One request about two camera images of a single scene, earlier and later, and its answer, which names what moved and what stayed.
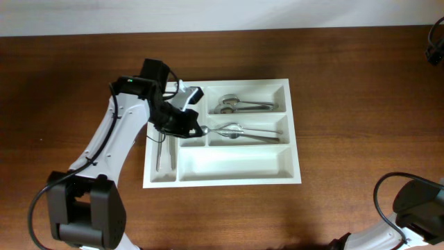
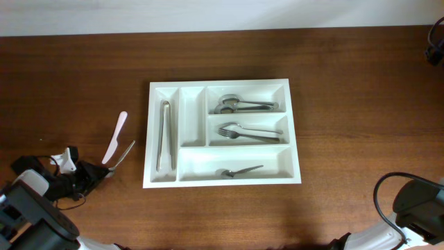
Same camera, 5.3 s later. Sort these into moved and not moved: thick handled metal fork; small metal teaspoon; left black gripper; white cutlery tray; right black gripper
Moved: left black gripper; small metal teaspoon
Not moved: white cutlery tray; thick handled metal fork; right black gripper
